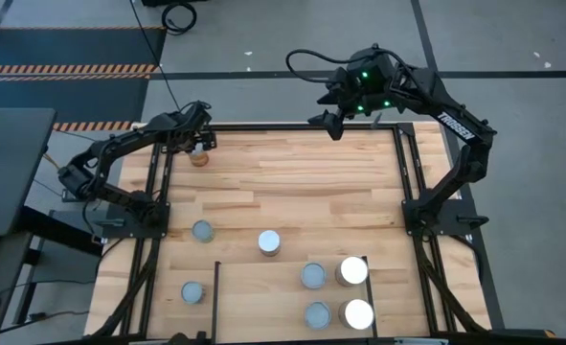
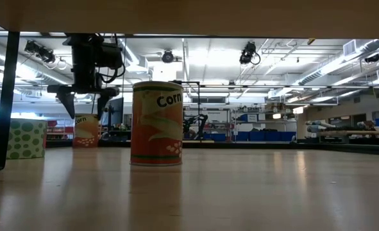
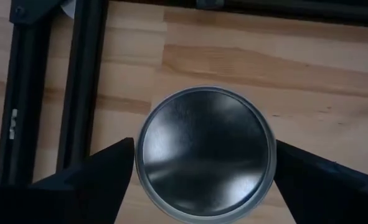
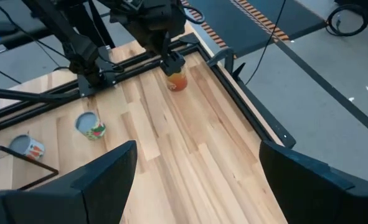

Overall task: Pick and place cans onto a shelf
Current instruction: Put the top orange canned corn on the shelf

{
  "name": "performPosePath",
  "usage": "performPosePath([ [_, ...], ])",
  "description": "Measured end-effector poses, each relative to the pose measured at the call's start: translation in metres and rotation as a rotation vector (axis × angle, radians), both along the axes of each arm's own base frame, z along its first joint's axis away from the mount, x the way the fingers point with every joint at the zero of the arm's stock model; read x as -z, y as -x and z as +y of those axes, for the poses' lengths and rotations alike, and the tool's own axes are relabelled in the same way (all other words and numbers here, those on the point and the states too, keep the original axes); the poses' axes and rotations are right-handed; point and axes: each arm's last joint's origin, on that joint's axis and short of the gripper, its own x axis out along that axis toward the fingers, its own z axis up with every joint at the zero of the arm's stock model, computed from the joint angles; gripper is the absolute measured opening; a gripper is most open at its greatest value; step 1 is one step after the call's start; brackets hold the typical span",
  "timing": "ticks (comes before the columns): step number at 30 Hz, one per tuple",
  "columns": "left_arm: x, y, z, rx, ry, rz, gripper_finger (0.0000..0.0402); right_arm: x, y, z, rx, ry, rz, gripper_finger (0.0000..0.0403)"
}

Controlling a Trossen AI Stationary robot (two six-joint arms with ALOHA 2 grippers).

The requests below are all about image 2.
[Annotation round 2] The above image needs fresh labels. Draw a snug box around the round black ceiling fixture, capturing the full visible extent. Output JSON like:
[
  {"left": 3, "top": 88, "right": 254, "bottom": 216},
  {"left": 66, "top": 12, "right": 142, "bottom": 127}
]
[{"left": 161, "top": 49, "right": 175, "bottom": 64}]

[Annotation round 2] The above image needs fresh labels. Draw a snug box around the black monitor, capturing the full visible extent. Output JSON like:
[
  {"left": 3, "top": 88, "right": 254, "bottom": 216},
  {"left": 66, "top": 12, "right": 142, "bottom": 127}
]
[{"left": 102, "top": 97, "right": 125, "bottom": 129}]

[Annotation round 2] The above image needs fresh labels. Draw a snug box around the green dotted can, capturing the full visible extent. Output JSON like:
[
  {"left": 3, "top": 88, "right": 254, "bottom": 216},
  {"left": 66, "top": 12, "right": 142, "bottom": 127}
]
[{"left": 0, "top": 117, "right": 47, "bottom": 160}]

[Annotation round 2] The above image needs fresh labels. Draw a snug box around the black shelf side frame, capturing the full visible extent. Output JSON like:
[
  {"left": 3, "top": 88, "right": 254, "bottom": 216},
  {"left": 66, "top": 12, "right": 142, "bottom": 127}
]
[{"left": 0, "top": 31, "right": 21, "bottom": 176}]

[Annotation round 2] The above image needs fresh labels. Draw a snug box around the black ceiling camera mount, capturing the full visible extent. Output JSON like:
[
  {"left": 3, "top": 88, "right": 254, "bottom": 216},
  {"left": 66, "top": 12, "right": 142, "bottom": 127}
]
[{"left": 24, "top": 39, "right": 56, "bottom": 64}]

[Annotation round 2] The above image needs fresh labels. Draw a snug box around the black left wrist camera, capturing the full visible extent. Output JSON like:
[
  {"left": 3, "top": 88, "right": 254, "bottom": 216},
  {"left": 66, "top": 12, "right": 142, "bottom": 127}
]
[{"left": 94, "top": 41, "right": 125, "bottom": 70}]

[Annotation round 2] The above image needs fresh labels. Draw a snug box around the whiteboard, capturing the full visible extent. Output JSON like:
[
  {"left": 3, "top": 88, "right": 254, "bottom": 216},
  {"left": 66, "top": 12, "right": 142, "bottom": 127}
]
[{"left": 201, "top": 109, "right": 230, "bottom": 124}]

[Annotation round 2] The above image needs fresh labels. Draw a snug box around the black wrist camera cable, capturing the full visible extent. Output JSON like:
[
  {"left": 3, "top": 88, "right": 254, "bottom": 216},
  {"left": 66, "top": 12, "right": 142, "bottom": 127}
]
[{"left": 97, "top": 64, "right": 126, "bottom": 85}]

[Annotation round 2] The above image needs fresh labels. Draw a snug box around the wooden workbench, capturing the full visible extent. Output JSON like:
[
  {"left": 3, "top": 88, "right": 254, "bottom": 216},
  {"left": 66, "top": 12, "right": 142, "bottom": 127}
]
[{"left": 317, "top": 129, "right": 379, "bottom": 137}]

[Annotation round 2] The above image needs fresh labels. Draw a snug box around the black hanging camera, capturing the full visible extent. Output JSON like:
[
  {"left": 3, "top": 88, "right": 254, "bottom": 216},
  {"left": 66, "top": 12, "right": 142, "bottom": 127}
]
[{"left": 239, "top": 40, "right": 262, "bottom": 66}]

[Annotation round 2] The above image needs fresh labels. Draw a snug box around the blue white box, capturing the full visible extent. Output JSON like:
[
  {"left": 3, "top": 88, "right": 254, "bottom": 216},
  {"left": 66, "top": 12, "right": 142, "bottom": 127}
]
[{"left": 239, "top": 113, "right": 260, "bottom": 123}]

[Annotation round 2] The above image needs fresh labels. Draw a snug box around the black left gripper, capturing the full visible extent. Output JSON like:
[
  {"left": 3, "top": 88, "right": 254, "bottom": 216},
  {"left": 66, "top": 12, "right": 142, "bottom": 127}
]
[{"left": 47, "top": 47, "right": 120, "bottom": 121}]

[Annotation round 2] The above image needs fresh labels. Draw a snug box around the thin black workstation frame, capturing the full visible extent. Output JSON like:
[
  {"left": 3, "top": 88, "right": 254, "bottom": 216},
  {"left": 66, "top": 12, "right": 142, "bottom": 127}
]
[{"left": 169, "top": 79, "right": 202, "bottom": 142}]

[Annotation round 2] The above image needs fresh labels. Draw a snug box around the wooden shelf board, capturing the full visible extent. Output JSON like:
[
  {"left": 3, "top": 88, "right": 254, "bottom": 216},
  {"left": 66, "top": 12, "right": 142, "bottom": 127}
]
[{"left": 0, "top": 0, "right": 379, "bottom": 40}]

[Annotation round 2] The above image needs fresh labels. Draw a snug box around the orange corn label can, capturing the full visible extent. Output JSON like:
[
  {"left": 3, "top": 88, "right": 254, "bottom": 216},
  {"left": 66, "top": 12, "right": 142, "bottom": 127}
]
[
  {"left": 72, "top": 114, "right": 100, "bottom": 149},
  {"left": 130, "top": 80, "right": 184, "bottom": 167}
]

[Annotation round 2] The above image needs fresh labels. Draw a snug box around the red storage rack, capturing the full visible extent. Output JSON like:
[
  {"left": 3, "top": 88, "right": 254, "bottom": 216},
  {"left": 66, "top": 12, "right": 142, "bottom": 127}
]
[{"left": 46, "top": 120, "right": 74, "bottom": 135}]

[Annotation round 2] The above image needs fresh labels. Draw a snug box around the silver ventilation duct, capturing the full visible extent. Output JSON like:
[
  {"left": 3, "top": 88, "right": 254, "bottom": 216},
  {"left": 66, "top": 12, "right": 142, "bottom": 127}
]
[{"left": 296, "top": 38, "right": 379, "bottom": 87}]

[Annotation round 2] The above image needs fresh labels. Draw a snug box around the gray rolled tube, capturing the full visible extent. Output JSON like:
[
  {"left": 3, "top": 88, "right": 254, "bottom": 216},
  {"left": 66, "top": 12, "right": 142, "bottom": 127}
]
[
  {"left": 306, "top": 125, "right": 337, "bottom": 133},
  {"left": 305, "top": 120, "right": 335, "bottom": 127}
]

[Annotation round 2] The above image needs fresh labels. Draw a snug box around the black table rig frame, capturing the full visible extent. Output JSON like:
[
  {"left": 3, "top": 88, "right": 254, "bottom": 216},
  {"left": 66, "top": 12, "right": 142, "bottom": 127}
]
[{"left": 0, "top": 138, "right": 379, "bottom": 157}]

